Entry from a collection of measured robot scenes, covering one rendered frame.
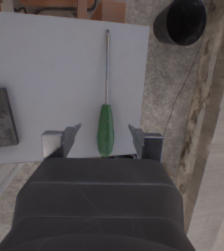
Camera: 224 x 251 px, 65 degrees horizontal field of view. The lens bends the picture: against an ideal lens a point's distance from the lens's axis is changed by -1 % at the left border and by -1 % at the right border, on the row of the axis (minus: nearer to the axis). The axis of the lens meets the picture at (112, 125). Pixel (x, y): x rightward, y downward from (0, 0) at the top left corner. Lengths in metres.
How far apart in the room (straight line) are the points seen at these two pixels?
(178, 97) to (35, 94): 1.68
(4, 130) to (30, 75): 0.08
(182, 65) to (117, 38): 1.58
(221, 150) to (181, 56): 0.95
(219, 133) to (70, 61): 1.66
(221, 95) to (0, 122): 1.63
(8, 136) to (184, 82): 1.72
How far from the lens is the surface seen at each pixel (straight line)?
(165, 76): 1.75
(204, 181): 2.01
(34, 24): 0.26
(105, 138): 0.26
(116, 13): 0.33
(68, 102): 0.26
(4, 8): 1.34
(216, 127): 1.76
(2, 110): 0.27
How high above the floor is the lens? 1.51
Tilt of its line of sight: 66 degrees down
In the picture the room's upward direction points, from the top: 144 degrees clockwise
